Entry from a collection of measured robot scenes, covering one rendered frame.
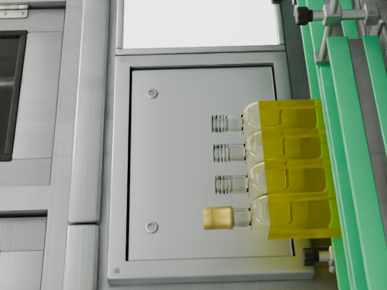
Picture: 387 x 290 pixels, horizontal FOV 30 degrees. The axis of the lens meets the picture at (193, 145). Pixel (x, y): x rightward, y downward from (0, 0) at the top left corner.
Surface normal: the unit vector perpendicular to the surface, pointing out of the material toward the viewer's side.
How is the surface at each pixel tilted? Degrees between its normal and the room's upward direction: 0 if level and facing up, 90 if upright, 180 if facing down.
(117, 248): 90
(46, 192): 90
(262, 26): 90
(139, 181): 90
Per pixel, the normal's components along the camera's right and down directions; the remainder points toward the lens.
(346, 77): 0.00, -0.54
